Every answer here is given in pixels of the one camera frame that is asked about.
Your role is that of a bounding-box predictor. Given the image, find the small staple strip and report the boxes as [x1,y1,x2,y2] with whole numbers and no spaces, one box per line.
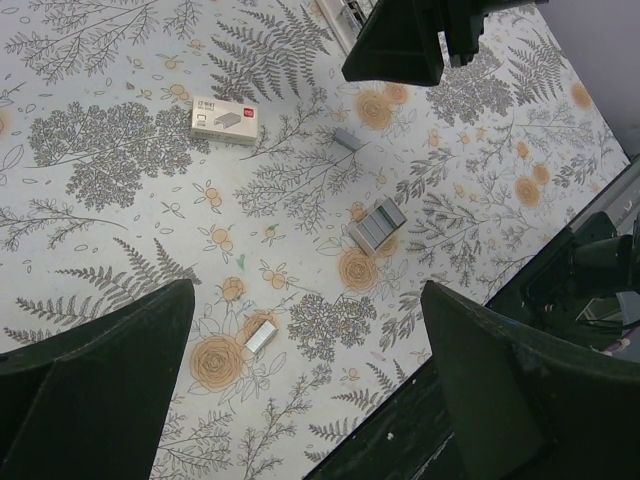
[333,128,362,152]

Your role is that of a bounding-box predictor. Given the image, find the small staple box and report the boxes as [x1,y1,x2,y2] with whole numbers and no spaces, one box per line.
[191,96,260,146]

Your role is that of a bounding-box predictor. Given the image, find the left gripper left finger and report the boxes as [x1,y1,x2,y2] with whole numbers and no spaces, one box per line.
[1,280,195,479]

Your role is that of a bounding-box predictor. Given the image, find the floral table mat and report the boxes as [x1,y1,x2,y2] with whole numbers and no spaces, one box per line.
[1,1,629,479]

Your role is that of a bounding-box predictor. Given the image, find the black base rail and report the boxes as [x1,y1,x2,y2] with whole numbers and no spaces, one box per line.
[311,166,639,479]

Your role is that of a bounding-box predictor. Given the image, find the grey staple strips block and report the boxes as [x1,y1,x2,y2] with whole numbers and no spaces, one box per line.
[348,197,408,256]

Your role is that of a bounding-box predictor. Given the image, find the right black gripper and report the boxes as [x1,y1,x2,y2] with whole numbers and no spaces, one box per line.
[342,0,544,85]

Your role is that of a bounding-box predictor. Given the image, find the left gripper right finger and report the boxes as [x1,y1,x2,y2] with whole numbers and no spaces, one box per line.
[421,281,639,479]

